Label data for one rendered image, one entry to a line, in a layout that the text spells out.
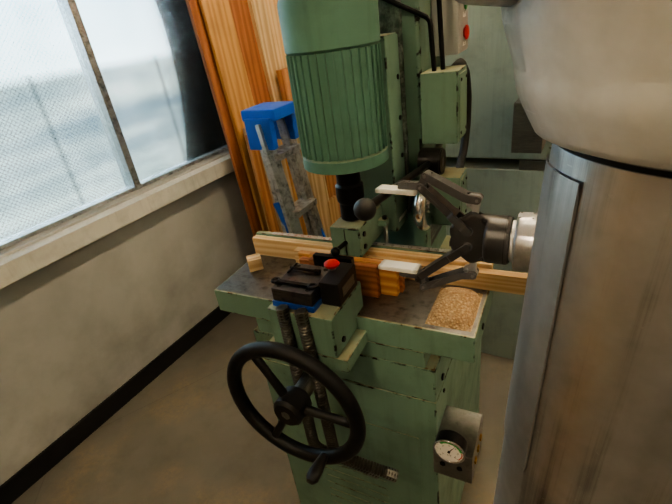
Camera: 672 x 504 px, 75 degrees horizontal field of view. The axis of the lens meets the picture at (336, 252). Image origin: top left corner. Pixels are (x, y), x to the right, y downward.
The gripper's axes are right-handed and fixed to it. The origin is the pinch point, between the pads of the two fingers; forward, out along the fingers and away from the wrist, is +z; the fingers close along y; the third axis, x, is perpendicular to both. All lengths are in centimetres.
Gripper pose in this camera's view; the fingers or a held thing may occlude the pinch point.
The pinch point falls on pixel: (385, 228)
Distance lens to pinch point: 75.3
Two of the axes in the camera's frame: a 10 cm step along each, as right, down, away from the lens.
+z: -8.9, -1.1, 4.4
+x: -4.5, 3.7, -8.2
